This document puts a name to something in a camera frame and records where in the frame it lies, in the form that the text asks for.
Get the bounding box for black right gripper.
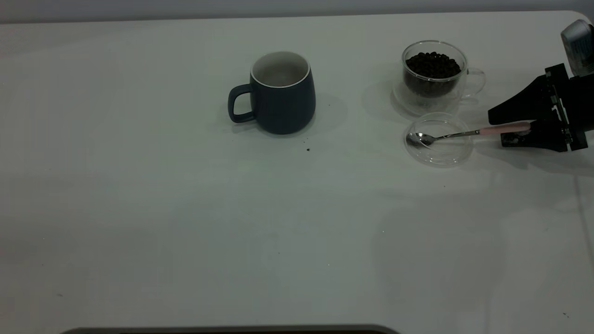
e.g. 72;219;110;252
488;64;594;152

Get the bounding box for metal spoon with pink handle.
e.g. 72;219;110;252
406;122;531;149

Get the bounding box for dark grey ceramic mug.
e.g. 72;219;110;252
227;51;316;135

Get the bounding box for clear round glass lid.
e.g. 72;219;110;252
404;113;474;168

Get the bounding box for dark coffee beans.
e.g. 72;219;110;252
404;52;462;98

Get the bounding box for clear glass saucer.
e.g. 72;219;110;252
393;77;465;116

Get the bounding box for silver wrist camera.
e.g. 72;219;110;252
561;19;594;77

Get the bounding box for clear double-wall glass cup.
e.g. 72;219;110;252
401;40;486;112

